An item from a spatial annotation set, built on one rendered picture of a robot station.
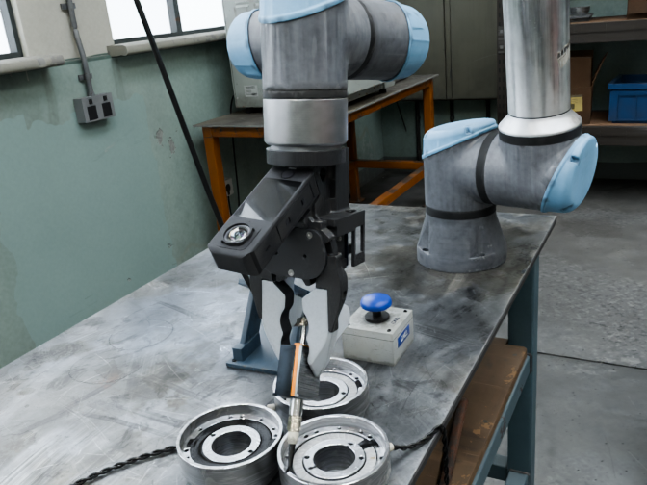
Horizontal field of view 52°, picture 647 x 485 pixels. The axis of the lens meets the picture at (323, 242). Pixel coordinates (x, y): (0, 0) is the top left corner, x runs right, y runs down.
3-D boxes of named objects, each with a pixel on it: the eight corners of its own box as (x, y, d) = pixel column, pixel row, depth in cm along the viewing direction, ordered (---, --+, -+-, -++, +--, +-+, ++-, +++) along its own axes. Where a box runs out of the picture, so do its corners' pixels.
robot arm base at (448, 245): (433, 238, 123) (431, 186, 120) (515, 244, 116) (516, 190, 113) (404, 268, 111) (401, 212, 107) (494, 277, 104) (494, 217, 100)
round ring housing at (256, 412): (168, 504, 62) (160, 468, 61) (199, 435, 72) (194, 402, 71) (276, 505, 61) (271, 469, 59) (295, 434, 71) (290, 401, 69)
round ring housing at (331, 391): (358, 380, 79) (355, 350, 78) (381, 431, 70) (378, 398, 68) (271, 395, 78) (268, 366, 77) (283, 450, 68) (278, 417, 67)
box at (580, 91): (604, 124, 367) (608, 55, 354) (512, 126, 386) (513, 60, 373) (605, 112, 402) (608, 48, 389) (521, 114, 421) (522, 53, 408)
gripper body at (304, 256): (367, 268, 65) (368, 144, 62) (324, 292, 57) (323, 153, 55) (300, 259, 68) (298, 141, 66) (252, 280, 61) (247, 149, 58)
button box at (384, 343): (395, 367, 82) (393, 331, 80) (343, 357, 85) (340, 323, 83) (417, 336, 88) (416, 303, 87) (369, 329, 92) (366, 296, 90)
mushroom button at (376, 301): (386, 341, 83) (384, 305, 81) (357, 336, 85) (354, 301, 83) (398, 326, 86) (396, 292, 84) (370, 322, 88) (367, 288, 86)
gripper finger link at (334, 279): (352, 328, 60) (343, 233, 58) (345, 334, 58) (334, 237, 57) (308, 325, 62) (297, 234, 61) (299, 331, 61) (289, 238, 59)
